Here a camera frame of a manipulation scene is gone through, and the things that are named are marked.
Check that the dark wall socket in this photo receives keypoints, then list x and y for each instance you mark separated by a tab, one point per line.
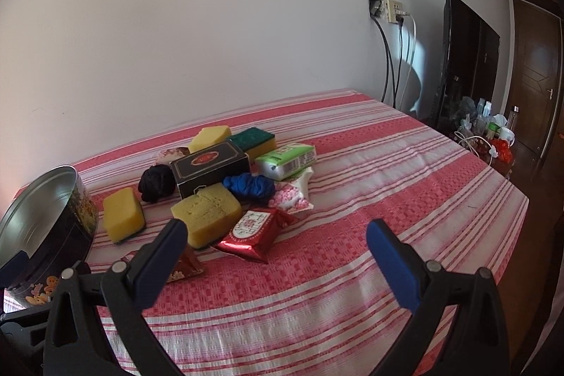
376	8

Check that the clear plastic bag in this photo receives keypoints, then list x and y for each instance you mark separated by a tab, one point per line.
467	107

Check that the red striped desktop cloth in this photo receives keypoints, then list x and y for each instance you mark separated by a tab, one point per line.
352	182

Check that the small floral snack packet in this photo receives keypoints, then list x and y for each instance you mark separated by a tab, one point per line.
167	155

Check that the yellow sponge with green pad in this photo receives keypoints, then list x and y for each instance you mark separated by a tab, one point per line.
251	138
209	137
123	217

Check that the green and white packet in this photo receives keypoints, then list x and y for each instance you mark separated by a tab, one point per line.
286	160

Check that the dark wooden door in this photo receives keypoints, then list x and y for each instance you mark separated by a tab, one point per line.
533	67

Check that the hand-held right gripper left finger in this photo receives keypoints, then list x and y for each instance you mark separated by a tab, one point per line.
163	257

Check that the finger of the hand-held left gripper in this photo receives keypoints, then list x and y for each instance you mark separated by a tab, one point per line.
13	266

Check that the black flat television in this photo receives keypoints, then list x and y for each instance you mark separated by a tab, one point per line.
467	63

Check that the black box red gold label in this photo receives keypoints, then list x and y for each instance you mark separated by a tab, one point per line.
207	169

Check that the black cloth ball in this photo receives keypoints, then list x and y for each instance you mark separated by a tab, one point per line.
156	182

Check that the red snack packet white label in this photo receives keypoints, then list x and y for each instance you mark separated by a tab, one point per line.
253	233

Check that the large yellow sponge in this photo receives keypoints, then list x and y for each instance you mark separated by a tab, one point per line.
207	213

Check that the pink and white candy bag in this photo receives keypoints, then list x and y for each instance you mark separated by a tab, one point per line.
291	195

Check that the white mug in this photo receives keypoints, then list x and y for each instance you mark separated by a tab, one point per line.
506	136

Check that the round metal tin printed side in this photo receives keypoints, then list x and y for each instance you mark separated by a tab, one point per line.
31	208

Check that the green cap bottle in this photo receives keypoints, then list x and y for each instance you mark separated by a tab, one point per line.
493	130

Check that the dark red floral snack packet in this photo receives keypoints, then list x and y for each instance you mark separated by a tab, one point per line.
187	266

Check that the red plastic bag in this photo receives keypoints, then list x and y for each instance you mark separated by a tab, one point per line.
502	149

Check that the small white bottle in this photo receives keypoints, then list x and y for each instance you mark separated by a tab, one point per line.
487	109
480	105

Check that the blue cloth bundle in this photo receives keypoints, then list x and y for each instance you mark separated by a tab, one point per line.
249	186

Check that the white wall socket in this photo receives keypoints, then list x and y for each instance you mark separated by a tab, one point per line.
392	8

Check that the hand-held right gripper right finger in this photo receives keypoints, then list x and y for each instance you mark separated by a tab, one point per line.
394	266

